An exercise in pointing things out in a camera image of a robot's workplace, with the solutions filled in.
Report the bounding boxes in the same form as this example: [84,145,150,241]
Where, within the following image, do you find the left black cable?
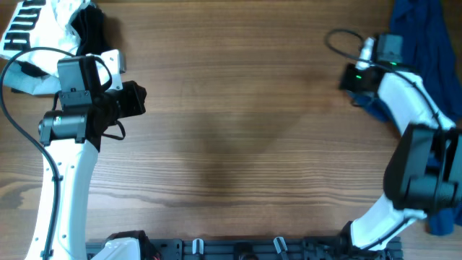
[0,46,77,260]

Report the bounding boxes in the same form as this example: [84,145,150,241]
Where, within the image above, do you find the black folded garment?
[12,3,113,77]

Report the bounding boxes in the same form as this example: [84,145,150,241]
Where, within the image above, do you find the white shirt with black lettering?
[1,0,92,60]

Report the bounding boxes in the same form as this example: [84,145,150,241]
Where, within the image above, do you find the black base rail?
[84,236,403,260]

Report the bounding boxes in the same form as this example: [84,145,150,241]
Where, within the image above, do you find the grey folded garment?
[4,63,61,95]

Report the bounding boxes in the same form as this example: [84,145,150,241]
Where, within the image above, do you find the blue t-shirt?
[349,0,461,236]

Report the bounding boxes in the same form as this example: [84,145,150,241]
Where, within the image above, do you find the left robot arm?
[26,50,147,259]

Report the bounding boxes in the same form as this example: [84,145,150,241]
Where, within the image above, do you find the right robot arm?
[340,34,461,253]

